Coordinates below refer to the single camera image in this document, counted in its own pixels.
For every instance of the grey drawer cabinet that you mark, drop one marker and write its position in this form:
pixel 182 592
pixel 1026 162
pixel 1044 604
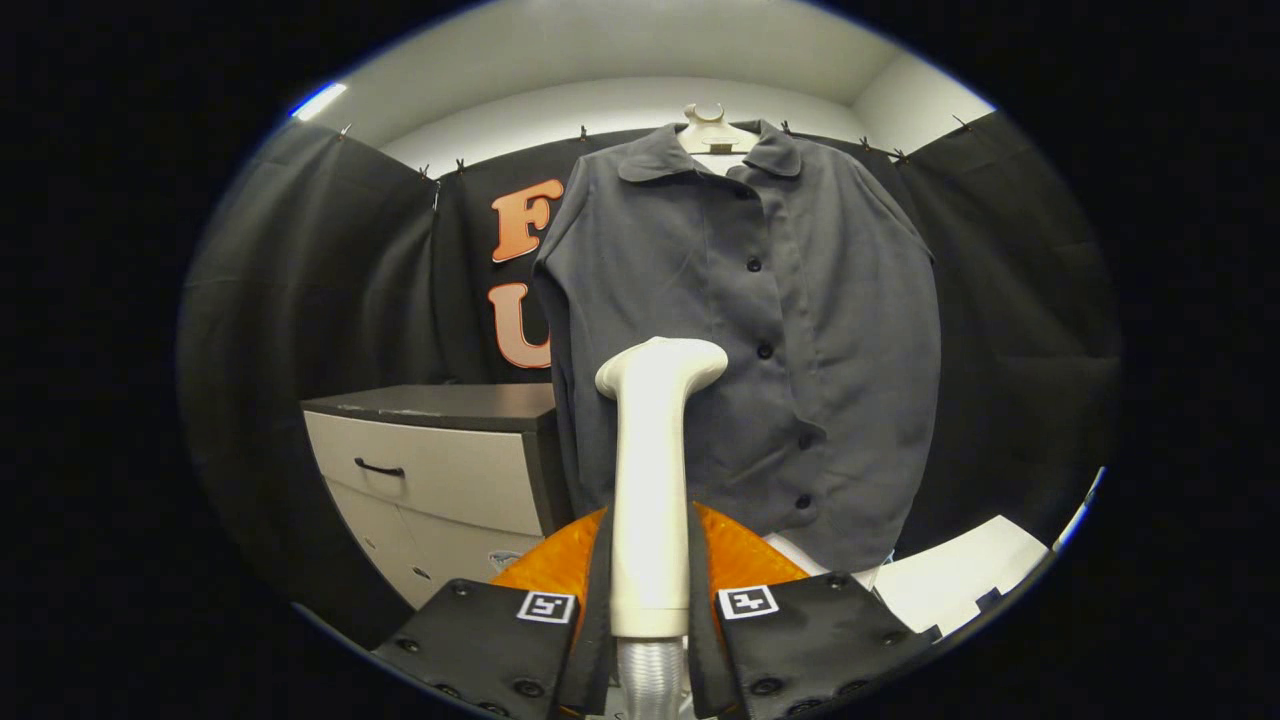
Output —
pixel 440 470

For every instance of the black backdrop cloth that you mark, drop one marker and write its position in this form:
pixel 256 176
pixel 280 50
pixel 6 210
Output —
pixel 300 300

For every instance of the white garment steamer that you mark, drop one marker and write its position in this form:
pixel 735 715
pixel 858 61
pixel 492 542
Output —
pixel 650 480

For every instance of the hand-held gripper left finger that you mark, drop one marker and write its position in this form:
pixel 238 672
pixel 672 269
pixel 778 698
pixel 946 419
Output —
pixel 500 645

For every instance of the strip light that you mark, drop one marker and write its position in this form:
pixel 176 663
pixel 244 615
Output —
pixel 318 100

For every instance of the cream clothes hanger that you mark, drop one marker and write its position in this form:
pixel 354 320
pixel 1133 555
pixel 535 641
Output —
pixel 715 135

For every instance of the grey button shirt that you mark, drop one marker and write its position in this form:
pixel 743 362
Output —
pixel 680 300

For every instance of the white low table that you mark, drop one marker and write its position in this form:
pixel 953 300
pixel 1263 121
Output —
pixel 950 575

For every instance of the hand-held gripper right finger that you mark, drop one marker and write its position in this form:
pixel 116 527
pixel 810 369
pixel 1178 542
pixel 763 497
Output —
pixel 820 640

